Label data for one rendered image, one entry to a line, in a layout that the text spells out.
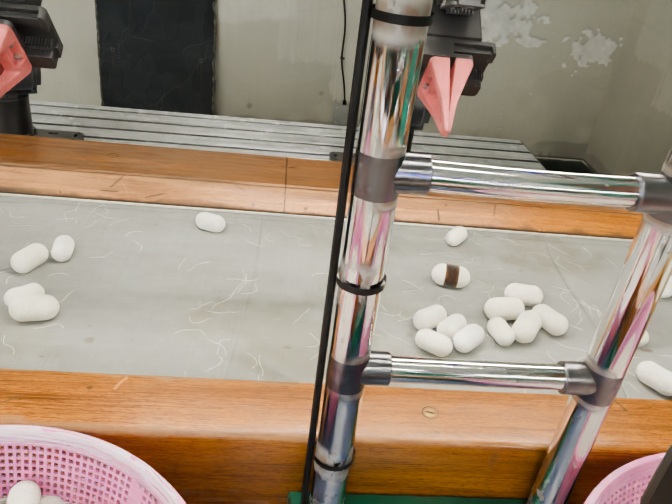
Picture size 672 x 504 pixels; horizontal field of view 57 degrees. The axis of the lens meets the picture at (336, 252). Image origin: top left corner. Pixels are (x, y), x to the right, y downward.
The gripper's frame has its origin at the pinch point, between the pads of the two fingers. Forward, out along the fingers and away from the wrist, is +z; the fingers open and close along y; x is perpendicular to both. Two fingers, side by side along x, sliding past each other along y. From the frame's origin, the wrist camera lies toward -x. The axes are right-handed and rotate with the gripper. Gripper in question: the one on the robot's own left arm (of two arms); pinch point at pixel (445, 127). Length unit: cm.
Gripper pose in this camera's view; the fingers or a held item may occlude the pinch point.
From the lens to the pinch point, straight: 69.9
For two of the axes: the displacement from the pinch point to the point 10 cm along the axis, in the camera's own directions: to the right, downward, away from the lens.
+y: 9.9, 0.7, 1.0
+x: -1.1, 3.3, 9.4
